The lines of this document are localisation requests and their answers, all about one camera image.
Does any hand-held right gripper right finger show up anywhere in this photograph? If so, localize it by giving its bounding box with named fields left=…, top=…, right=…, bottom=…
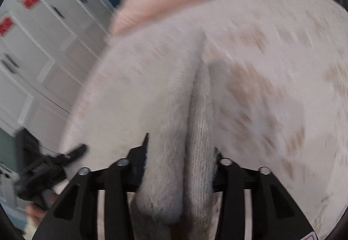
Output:
left=213, top=148, right=318, bottom=240

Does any person's left hand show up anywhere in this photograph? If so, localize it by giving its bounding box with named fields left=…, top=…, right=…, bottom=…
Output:
left=26, top=192, right=57, bottom=227

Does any white wardrobe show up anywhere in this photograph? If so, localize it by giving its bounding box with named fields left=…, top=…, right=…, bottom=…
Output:
left=0, top=0, right=117, bottom=148

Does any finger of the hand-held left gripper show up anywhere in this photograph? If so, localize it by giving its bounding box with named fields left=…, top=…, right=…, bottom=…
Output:
left=58, top=143, right=87, bottom=167

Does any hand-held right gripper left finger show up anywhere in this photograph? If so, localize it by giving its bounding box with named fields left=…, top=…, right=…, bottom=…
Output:
left=32, top=133, right=150, bottom=240

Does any beige sweater with black hearts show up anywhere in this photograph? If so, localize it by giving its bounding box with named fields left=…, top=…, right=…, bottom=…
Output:
left=82, top=31, right=218, bottom=240

